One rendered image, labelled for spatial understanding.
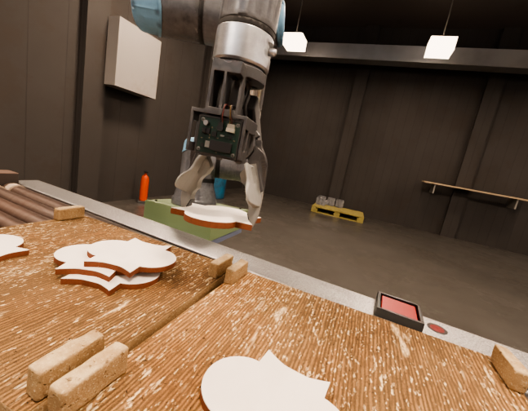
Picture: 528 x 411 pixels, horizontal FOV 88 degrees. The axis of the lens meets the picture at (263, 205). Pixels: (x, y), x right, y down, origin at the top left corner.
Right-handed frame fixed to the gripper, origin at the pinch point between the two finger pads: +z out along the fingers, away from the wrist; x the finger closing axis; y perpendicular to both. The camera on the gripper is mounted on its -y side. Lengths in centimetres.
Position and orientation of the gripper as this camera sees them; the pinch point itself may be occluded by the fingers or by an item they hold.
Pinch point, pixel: (219, 213)
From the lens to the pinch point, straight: 42.4
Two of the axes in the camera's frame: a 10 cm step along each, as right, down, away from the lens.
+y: -1.8, 1.3, -9.8
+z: -2.0, 9.7, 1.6
